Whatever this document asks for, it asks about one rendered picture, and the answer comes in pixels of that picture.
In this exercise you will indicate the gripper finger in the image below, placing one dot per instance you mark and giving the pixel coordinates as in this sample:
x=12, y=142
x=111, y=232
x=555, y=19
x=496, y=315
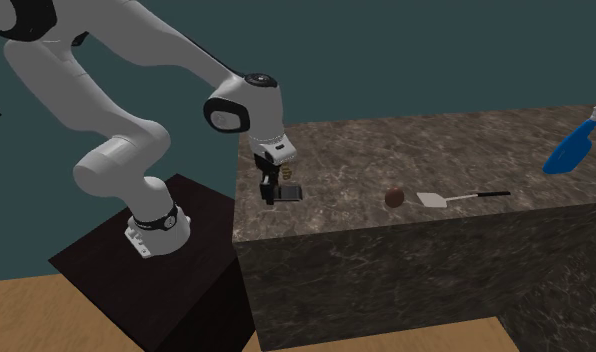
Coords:
x=266, y=193
x=289, y=193

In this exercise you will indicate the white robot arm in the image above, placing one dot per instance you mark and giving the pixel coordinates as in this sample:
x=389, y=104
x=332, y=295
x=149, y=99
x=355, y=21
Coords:
x=108, y=117

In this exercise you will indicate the dark robot stand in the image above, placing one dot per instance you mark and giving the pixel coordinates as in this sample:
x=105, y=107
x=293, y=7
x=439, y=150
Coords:
x=132, y=287

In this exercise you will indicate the brown ball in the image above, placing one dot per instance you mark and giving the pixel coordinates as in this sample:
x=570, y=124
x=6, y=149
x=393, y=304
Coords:
x=394, y=197

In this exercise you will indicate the blue spray bottle, white head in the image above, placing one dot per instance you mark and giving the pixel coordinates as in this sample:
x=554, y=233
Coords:
x=571, y=151

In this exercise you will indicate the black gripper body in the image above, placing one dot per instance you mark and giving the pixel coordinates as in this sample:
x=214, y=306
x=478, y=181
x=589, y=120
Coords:
x=268, y=164

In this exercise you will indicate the small yellow object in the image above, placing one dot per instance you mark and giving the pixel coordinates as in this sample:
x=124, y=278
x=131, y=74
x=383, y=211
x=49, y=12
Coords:
x=286, y=171

